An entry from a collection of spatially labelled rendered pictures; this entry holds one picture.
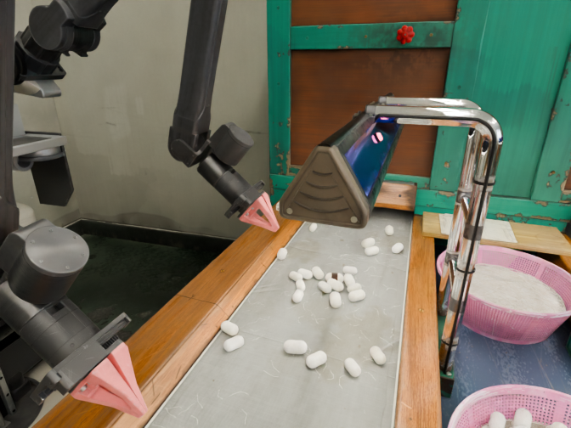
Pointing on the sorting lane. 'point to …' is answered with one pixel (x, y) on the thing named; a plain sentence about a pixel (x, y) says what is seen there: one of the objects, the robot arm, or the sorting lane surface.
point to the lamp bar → (342, 175)
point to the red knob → (405, 34)
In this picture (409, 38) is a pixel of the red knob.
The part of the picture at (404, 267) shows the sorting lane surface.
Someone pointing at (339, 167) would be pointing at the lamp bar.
